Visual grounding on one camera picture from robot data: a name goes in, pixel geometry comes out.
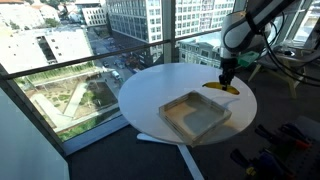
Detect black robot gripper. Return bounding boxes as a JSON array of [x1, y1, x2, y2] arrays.
[[219, 58, 238, 91]]

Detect yellow banana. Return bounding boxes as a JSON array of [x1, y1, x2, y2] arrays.
[[202, 82, 240, 95]]

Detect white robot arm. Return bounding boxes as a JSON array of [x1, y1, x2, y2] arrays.
[[219, 0, 295, 91]]

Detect shallow wooden tray box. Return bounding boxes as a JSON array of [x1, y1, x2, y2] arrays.
[[159, 91, 232, 146]]

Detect wooden lounge chair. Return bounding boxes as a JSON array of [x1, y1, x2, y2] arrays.
[[249, 45, 320, 98]]

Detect round white table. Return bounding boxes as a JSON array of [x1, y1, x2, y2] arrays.
[[118, 63, 257, 180]]

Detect black window railing bar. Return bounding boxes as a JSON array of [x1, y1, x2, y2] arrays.
[[0, 28, 221, 80]]

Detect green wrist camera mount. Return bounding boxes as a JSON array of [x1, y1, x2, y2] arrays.
[[237, 51, 260, 67]]

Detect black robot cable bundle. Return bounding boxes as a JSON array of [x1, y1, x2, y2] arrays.
[[259, 11, 320, 88]]

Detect orange handled clamp tool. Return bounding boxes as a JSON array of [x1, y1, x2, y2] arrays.
[[255, 123, 311, 149]]

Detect blue handled clamp tool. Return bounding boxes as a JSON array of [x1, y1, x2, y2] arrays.
[[230, 149, 296, 180]]

